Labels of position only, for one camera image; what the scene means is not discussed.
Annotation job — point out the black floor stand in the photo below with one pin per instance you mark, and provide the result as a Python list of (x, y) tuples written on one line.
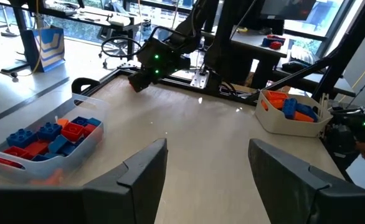
[(20, 31)]

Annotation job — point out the black monitor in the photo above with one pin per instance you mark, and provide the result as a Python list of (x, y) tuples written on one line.
[(288, 9)]

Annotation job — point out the black diagonal rig strut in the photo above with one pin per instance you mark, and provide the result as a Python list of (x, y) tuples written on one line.
[(341, 56), (294, 77)]

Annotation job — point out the white plastic tray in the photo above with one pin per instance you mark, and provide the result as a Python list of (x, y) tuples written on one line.
[(288, 127)]

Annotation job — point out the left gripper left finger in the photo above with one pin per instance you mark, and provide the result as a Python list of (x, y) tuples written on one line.
[(132, 193)]

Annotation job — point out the spare red block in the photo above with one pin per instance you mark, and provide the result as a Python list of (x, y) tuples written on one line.
[(276, 45)]

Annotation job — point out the black handheld device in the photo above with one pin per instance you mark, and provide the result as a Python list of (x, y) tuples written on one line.
[(347, 133)]

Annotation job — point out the white mounting bracket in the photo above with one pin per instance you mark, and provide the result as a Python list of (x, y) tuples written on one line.
[(200, 79)]

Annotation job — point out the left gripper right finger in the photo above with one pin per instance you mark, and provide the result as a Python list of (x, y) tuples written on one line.
[(285, 186)]

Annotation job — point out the black cart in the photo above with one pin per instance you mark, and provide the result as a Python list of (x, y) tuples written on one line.
[(251, 42)]

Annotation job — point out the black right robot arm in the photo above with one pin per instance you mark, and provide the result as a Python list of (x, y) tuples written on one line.
[(229, 46)]

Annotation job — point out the black desk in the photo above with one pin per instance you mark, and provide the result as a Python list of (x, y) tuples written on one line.
[(86, 15)]

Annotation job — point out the clear plastic bin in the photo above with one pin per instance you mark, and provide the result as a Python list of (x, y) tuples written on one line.
[(86, 146)]

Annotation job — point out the small red block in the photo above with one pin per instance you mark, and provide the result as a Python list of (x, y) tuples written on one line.
[(16, 151), (6, 162), (73, 131), (37, 147)]

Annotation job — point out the small blue block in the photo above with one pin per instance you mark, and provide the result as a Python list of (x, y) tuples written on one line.
[(58, 143), (21, 137), (68, 147), (79, 120), (49, 130), (93, 121), (40, 157)]

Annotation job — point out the small yellow object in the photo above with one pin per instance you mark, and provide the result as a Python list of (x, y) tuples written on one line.
[(241, 30)]

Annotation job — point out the spare blue block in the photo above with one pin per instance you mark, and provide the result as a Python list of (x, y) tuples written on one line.
[(266, 42)]

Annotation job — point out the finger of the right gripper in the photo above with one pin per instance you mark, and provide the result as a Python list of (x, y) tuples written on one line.
[(149, 80), (138, 82)]

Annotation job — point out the black frame clamp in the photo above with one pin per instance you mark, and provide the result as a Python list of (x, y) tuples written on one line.
[(83, 83)]

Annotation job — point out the blue white box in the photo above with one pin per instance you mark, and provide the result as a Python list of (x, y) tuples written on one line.
[(48, 48)]

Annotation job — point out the black office chair base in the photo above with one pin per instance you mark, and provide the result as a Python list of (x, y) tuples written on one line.
[(103, 63)]

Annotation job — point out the black table frame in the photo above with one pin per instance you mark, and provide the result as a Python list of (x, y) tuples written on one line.
[(179, 84)]

